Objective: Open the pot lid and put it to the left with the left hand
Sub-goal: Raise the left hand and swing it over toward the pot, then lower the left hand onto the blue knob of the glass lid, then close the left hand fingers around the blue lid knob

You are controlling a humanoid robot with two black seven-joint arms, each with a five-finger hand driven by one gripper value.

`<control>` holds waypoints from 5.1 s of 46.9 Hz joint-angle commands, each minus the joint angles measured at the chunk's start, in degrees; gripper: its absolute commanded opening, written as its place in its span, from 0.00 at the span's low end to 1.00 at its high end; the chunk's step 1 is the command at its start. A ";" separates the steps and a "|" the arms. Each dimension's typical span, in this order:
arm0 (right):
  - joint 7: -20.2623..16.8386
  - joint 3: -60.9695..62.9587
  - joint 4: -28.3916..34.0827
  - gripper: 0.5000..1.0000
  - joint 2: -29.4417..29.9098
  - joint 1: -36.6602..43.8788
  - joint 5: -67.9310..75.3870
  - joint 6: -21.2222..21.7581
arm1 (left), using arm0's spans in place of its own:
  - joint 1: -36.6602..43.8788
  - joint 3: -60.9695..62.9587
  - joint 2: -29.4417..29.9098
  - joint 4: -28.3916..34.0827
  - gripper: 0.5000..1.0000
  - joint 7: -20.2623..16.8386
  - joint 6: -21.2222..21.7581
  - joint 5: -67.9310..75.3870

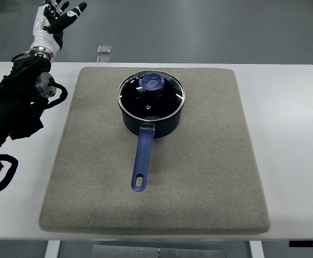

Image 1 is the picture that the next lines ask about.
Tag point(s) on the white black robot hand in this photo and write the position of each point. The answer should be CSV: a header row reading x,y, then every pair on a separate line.
x,y
51,20

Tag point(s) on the glass lid blue knob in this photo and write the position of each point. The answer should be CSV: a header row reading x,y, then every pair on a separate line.
x,y
151,95

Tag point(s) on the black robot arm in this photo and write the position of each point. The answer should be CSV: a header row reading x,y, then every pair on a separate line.
x,y
24,95

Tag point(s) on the upper floor outlet plate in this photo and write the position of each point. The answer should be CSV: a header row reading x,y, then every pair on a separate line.
x,y
104,49

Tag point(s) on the floor outlet plate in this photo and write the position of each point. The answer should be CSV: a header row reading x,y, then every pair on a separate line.
x,y
104,49
105,59

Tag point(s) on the lower floor outlet plate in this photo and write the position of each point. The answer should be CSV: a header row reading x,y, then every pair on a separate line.
x,y
105,59

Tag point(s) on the dark blue saucepan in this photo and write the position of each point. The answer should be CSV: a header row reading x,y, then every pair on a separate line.
x,y
147,131

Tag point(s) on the beige fabric mat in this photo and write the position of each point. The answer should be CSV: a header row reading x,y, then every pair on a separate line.
x,y
203,177

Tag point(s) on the white left table leg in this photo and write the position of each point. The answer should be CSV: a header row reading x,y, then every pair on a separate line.
x,y
53,249

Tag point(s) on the white table leg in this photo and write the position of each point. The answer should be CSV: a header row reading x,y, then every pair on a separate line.
x,y
53,249
256,249

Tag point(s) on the white right table leg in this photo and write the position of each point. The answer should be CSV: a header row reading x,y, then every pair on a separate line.
x,y
256,249

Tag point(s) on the black table control panel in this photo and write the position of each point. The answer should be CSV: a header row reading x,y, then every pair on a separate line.
x,y
301,244

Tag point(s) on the metal base plate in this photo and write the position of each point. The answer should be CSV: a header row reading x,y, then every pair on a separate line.
x,y
126,251

